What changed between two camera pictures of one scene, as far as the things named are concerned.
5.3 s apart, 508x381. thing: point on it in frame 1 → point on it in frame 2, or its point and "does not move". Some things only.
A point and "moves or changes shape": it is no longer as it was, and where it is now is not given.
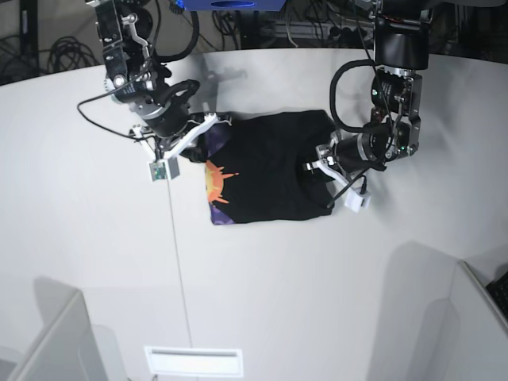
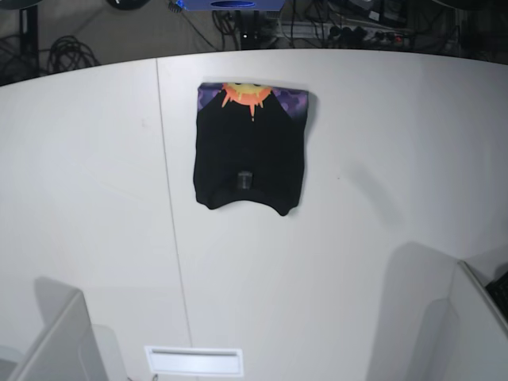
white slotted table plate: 195,360 does not move
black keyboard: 498,290 does not move
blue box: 231,5 does not move
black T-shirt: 255,166 moves or changes shape
